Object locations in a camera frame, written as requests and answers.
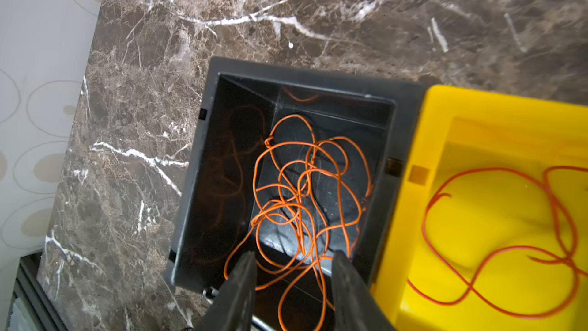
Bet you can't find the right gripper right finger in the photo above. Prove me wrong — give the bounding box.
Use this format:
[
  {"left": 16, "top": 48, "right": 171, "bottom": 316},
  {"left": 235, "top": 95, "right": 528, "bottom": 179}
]
[{"left": 332, "top": 251, "right": 394, "bottom": 330}]

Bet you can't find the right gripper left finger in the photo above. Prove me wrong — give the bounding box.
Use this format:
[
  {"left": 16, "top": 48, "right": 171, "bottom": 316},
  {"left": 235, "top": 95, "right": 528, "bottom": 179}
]
[{"left": 195, "top": 251, "right": 257, "bottom": 330}]

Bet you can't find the orange cable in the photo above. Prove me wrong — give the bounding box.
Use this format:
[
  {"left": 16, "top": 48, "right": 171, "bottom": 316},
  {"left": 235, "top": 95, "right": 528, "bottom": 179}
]
[
  {"left": 223, "top": 86, "right": 374, "bottom": 331},
  {"left": 407, "top": 165, "right": 588, "bottom": 320}
]

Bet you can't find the yellow plastic bin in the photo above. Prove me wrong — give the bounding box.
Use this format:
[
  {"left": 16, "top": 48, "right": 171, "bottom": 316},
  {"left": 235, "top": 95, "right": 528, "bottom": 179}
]
[{"left": 372, "top": 86, "right": 587, "bottom": 330}]

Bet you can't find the black plastic bin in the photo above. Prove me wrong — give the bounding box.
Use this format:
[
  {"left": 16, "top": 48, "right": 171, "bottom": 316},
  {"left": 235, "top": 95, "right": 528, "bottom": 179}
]
[{"left": 165, "top": 58, "right": 427, "bottom": 330}]

